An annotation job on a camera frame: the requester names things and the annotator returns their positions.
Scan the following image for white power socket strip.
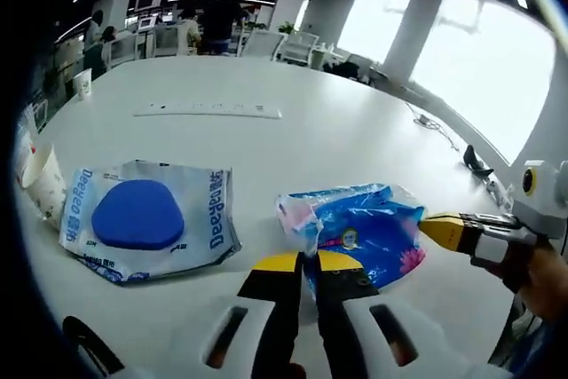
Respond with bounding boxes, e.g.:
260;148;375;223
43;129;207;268
133;100;283;120

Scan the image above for clear plastic water bottle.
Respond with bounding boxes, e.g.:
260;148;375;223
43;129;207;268
12;116;41;189

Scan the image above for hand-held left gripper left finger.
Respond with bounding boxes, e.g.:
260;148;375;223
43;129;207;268
132;250;304;379

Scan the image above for dark bag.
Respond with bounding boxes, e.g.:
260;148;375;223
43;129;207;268
332;61;369;81

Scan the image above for black clip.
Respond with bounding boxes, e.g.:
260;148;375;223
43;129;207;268
462;144;494;176

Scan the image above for narrow window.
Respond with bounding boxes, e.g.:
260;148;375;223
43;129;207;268
336;0;416;65

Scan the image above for leaf printed paper cup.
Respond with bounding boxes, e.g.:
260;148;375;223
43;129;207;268
17;144;68;232

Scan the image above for small metal items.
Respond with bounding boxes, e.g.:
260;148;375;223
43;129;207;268
485;177;516;209

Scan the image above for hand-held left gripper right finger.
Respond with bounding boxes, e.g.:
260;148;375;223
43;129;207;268
312;250;449;379

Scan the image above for black round object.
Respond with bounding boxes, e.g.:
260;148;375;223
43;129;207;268
61;315;125;378

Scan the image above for wet wipes pack blue lid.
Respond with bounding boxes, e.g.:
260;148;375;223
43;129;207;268
59;159;243;286

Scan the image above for white paper cup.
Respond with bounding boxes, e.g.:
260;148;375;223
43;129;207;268
72;67;93;103

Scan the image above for white charger cable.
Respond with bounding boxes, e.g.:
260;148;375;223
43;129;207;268
404;101;462;152

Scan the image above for blue plastic tissue packet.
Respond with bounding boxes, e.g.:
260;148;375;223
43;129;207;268
274;182;428;303

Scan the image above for person's right hand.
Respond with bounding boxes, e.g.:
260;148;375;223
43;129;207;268
521;245;568;320

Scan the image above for white mesh office chair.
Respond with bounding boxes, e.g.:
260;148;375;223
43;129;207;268
242;30;288;60
283;31;320;65
108;35;143;65
153;23;187;59

